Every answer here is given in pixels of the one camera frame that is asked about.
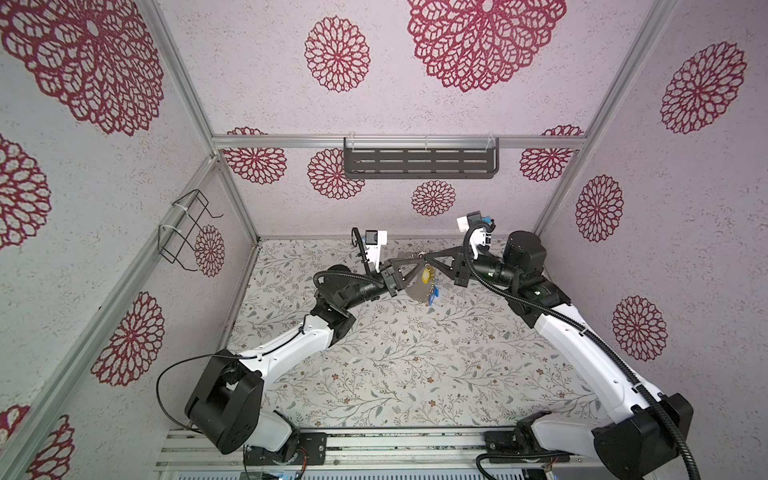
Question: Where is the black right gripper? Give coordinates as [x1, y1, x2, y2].
[426, 248, 520, 295]

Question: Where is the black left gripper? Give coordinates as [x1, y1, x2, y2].
[343, 258, 425, 313]

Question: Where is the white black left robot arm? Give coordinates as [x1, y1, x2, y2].
[184, 257, 425, 457]

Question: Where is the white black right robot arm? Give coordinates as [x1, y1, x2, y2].
[423, 226, 701, 479]

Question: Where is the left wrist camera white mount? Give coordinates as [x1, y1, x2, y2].
[351, 227, 388, 275]

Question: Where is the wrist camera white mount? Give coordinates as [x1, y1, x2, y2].
[457, 211, 495, 260]
[351, 227, 388, 275]

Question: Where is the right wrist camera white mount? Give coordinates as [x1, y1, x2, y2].
[457, 211, 495, 260]

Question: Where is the black corrugated left cable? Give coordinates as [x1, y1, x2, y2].
[313, 269, 385, 289]

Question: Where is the black corrugated cable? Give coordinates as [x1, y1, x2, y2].
[313, 269, 385, 289]
[460, 224, 702, 480]

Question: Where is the dark grey wall shelf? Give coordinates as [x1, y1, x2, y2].
[342, 138, 500, 180]

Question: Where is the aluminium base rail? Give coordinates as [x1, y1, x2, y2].
[155, 427, 577, 480]

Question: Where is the thin black left cable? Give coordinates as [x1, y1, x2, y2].
[155, 323, 307, 433]

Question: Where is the black corrugated right cable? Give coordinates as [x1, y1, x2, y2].
[460, 224, 702, 480]

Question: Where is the black wire wall rack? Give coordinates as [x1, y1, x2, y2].
[156, 189, 223, 273]

